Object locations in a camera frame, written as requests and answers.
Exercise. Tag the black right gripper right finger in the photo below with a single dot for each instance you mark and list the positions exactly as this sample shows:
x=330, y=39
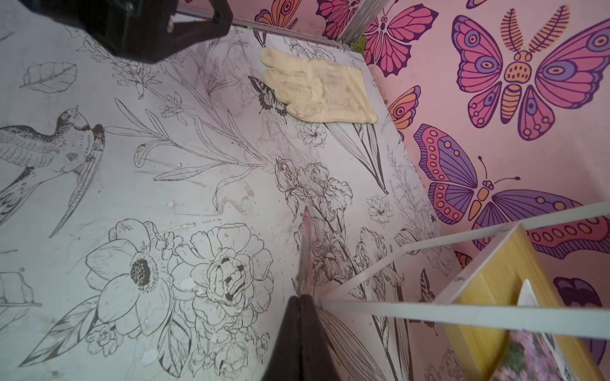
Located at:
x=316, y=363

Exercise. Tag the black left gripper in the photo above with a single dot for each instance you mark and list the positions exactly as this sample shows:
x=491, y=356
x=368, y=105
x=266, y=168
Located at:
x=136, y=30

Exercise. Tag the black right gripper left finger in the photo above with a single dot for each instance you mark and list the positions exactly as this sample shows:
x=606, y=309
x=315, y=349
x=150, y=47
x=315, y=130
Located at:
x=285, y=361

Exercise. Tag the purple flower seed bag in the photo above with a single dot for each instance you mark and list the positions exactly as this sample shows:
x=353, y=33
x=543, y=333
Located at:
x=532, y=356

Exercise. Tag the white and wood shelf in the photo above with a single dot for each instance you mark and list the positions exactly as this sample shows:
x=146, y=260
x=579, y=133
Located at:
x=503, y=289

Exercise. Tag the green seed bag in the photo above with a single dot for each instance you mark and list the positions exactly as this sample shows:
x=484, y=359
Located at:
x=303, y=278

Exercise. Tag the beige rubber glove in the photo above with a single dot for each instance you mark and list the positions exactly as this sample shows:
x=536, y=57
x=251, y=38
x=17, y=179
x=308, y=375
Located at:
x=318, y=91

